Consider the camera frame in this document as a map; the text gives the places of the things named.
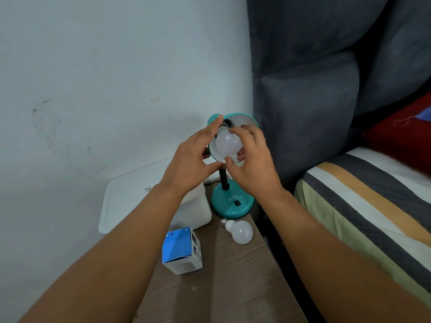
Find person's left hand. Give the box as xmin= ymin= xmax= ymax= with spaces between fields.
xmin=158 ymin=114 xmax=227 ymax=199

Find person's right hand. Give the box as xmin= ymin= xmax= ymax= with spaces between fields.
xmin=224 ymin=124 xmax=284 ymax=203

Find white light bulb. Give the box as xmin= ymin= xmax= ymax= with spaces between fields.
xmin=220 ymin=218 xmax=254 ymax=245
xmin=215 ymin=126 xmax=244 ymax=165

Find teal desk lamp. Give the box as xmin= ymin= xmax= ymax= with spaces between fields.
xmin=207 ymin=112 xmax=260 ymax=220

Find person's left forearm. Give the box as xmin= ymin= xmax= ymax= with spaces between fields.
xmin=18 ymin=183 xmax=185 ymax=323

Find person's right forearm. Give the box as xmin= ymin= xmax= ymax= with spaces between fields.
xmin=259 ymin=188 xmax=431 ymax=323

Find grey upholstered headboard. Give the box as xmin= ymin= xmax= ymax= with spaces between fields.
xmin=246 ymin=0 xmax=431 ymax=193

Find white plastic container with lid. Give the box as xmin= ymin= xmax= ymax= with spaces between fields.
xmin=98 ymin=157 xmax=213 ymax=235

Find blue and white bulb box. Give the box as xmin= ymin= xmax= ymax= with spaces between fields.
xmin=162 ymin=226 xmax=203 ymax=276

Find striped bed sheet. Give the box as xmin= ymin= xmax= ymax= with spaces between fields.
xmin=294 ymin=146 xmax=431 ymax=309

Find red pillow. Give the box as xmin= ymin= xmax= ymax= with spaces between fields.
xmin=363 ymin=92 xmax=431 ymax=176

